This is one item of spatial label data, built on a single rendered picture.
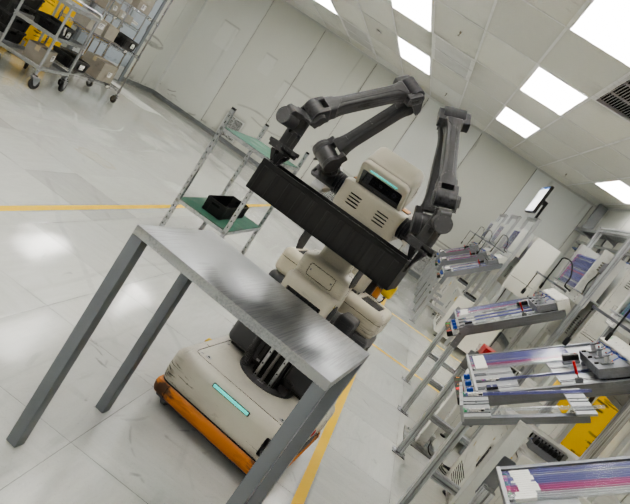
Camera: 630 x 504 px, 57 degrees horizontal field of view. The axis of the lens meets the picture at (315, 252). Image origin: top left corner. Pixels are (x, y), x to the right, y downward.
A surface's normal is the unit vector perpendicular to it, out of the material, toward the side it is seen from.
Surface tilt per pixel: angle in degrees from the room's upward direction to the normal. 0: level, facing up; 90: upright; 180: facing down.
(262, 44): 90
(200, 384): 90
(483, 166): 90
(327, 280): 98
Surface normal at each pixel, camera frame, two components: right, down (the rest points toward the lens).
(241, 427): -0.30, 0.00
